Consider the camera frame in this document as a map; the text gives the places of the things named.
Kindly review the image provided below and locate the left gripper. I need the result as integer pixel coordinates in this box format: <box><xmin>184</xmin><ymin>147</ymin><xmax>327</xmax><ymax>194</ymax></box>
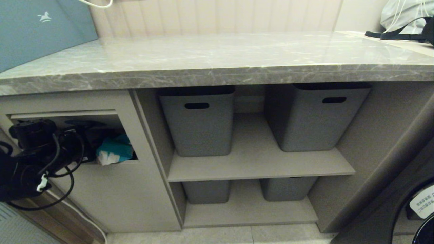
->
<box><xmin>60</xmin><ymin>126</ymin><xmax>99</xmax><ymax>164</ymax></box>

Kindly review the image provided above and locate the teal and white trash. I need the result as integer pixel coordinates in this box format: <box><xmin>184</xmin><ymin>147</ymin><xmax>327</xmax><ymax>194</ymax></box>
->
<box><xmin>96</xmin><ymin>134</ymin><xmax>134</xmax><ymax>166</ymax></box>

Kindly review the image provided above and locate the grey counter cabinet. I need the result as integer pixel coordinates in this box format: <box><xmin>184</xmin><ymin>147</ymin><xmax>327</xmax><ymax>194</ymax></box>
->
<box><xmin>0</xmin><ymin>81</ymin><xmax>434</xmax><ymax>234</ymax></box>

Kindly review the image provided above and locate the large grey plastic storage bin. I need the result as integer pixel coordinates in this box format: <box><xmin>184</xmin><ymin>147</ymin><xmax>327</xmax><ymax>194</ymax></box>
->
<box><xmin>264</xmin><ymin>83</ymin><xmax>372</xmax><ymax>153</ymax></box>
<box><xmin>158</xmin><ymin>86</ymin><xmax>236</xmax><ymax>157</ymax></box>

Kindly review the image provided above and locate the grey ribbed mat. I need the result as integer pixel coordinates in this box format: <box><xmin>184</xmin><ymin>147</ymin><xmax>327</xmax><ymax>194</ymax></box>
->
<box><xmin>0</xmin><ymin>202</ymin><xmax>63</xmax><ymax>244</ymax></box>

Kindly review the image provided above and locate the blue-grey box with white logo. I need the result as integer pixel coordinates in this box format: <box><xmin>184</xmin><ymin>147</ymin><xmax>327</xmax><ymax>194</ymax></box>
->
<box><xmin>0</xmin><ymin>0</ymin><xmax>99</xmax><ymax>73</ymax></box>

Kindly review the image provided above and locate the grey cabinet door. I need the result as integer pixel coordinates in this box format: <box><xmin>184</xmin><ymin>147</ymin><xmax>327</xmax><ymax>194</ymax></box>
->
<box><xmin>325</xmin><ymin>95</ymin><xmax>434</xmax><ymax>244</ymax></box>

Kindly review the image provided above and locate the beige flat board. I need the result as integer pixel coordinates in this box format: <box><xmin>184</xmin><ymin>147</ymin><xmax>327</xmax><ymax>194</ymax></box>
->
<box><xmin>336</xmin><ymin>30</ymin><xmax>434</xmax><ymax>58</ymax></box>

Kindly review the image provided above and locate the pale grey fabric bag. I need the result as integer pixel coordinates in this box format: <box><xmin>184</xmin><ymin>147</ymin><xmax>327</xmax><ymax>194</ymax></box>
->
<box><xmin>380</xmin><ymin>0</ymin><xmax>434</xmax><ymax>35</ymax></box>

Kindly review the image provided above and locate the black cable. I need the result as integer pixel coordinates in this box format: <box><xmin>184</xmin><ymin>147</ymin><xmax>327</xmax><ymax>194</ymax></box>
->
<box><xmin>5</xmin><ymin>133</ymin><xmax>85</xmax><ymax>211</ymax></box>

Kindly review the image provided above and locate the thin white floor cable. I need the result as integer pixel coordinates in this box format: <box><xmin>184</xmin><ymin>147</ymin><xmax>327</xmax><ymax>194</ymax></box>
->
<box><xmin>46</xmin><ymin>190</ymin><xmax>108</xmax><ymax>244</ymax></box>

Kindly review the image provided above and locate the black strap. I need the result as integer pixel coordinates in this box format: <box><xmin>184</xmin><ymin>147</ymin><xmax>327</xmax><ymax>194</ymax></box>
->
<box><xmin>364</xmin><ymin>16</ymin><xmax>434</xmax><ymax>46</ymax></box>

